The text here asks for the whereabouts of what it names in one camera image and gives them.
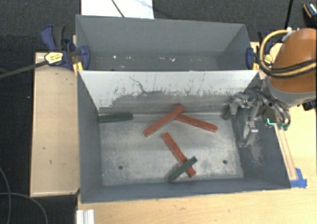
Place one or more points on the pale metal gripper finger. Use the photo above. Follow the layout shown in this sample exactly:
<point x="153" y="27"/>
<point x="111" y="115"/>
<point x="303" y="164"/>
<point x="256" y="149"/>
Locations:
<point x="248" y="133"/>
<point x="231" y="106"/>

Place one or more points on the red-brown flat block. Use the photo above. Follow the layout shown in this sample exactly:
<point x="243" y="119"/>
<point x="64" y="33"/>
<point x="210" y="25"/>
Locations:
<point x="198" y="123"/>
<point x="163" y="121"/>
<point x="175" y="149"/>

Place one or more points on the dark green flat block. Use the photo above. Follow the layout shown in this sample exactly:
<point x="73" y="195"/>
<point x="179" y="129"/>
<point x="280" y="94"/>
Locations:
<point x="115" y="117"/>
<point x="182" y="169"/>

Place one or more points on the grey metal bin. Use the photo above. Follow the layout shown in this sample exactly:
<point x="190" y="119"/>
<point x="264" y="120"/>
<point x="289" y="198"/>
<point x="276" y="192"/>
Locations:
<point x="153" y="143"/>

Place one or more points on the pale wood flat board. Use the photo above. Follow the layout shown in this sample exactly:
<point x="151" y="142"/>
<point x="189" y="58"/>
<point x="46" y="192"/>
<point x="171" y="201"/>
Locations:
<point x="54" y="128"/>

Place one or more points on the black cylinder on white bracket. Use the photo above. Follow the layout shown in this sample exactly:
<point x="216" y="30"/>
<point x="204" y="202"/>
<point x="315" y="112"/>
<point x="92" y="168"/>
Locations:
<point x="309" y="106"/>

